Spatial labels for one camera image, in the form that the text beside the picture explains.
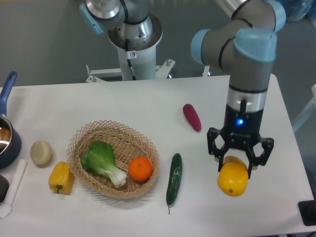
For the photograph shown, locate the purple sweet potato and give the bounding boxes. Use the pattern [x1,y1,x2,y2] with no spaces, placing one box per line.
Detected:
[183,104,201,132]

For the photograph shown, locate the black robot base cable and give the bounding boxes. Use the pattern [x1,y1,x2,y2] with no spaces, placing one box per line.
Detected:
[124,39,137,81]

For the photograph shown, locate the white frame right edge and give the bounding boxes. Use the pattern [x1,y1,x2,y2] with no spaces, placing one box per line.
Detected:
[292,84,316,133]

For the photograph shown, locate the beige round bun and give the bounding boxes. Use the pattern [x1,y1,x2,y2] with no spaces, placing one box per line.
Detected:
[30,140,52,165]

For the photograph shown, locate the woven wicker basket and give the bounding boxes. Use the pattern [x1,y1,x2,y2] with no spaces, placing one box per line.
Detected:
[67,120,159,199]

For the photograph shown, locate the dark round object left edge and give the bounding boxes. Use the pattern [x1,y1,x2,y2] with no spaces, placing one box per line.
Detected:
[0,175,9,202]

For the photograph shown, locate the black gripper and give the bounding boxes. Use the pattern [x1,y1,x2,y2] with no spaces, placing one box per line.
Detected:
[207,105,274,179]

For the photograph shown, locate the yellow bell pepper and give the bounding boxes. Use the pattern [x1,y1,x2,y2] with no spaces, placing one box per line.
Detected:
[48,161,75,195]

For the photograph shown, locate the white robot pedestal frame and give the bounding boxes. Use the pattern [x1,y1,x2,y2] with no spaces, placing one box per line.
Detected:
[86,14,176,82]

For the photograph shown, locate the orange fruit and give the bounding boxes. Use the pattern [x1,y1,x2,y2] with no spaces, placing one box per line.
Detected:
[128,157,153,182]

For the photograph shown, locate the yellow mango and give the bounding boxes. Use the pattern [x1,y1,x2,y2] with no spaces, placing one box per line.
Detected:
[217,156,248,197]

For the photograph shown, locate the green cucumber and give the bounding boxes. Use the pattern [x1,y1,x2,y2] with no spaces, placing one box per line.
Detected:
[166,153,183,213]

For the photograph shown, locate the black device right edge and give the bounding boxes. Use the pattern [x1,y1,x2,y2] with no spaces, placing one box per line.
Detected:
[298,200,316,226]

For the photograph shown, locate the blue saucepan with handle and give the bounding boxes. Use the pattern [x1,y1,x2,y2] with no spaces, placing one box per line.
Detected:
[0,71,22,169]

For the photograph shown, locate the green bok choy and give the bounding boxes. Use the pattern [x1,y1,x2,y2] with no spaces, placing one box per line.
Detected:
[80,141,127,188]

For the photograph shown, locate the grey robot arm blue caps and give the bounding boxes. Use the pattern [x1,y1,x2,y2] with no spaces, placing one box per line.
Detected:
[79,0,286,171]

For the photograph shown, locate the blue plastic bag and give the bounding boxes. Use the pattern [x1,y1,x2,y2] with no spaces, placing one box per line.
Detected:
[279,0,316,23]

